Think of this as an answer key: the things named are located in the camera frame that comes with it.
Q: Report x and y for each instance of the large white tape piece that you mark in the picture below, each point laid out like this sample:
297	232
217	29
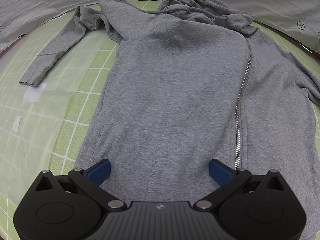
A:
33	94

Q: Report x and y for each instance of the grey zip hoodie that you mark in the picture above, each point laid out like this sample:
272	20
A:
192	81

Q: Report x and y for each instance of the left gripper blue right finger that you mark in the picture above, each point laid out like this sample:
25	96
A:
220	173

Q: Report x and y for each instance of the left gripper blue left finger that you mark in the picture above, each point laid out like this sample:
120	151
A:
99	172

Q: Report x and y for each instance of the small white tape piece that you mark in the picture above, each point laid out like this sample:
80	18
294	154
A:
16	123

